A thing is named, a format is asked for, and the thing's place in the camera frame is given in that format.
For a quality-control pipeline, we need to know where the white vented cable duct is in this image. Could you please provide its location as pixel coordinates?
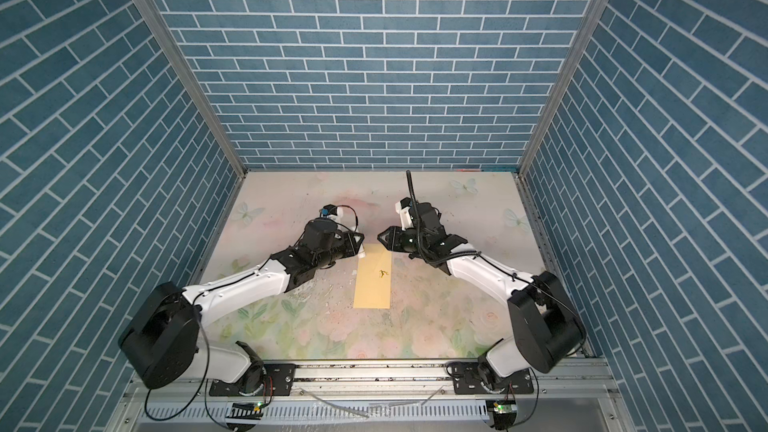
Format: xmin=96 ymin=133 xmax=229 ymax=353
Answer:
xmin=172 ymin=400 xmax=490 ymax=425

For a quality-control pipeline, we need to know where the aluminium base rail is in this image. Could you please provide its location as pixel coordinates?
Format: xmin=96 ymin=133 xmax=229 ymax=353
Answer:
xmin=106 ymin=358 xmax=634 ymax=431

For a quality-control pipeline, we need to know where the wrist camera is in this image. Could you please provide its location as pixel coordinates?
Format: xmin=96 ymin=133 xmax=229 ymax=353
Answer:
xmin=320 ymin=204 xmax=344 ymax=220
xmin=395 ymin=198 xmax=413 ymax=230

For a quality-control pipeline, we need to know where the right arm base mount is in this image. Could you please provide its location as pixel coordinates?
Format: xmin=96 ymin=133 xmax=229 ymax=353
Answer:
xmin=445 ymin=361 xmax=535 ymax=396

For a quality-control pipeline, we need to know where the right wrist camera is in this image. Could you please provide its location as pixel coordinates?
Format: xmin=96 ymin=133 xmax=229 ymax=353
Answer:
xmin=395 ymin=198 xmax=413 ymax=230

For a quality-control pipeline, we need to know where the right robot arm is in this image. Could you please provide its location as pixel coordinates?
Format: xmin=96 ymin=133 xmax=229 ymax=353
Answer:
xmin=377 ymin=198 xmax=587 ymax=389

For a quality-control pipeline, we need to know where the black corrugated cable hose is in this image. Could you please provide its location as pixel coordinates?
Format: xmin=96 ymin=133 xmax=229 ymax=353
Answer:
xmin=405 ymin=169 xmax=433 ymax=253

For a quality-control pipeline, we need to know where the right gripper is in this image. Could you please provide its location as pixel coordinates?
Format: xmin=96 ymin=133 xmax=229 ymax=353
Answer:
xmin=377 ymin=224 xmax=430 ymax=255

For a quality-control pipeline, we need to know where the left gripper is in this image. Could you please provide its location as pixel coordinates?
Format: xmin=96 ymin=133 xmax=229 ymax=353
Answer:
xmin=313 ymin=229 xmax=367 ymax=271

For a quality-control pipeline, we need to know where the yellow envelope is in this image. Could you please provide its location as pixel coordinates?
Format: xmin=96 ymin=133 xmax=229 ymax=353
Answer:
xmin=353 ymin=244 xmax=393 ymax=310

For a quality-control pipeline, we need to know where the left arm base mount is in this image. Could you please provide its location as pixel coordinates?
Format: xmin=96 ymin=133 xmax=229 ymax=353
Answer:
xmin=208 ymin=363 xmax=297 ymax=398

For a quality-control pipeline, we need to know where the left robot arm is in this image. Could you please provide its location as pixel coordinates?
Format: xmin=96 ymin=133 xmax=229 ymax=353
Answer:
xmin=118 ymin=218 xmax=364 ymax=395

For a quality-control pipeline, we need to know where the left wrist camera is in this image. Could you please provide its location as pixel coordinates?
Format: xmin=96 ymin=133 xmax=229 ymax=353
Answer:
xmin=320 ymin=204 xmax=344 ymax=220

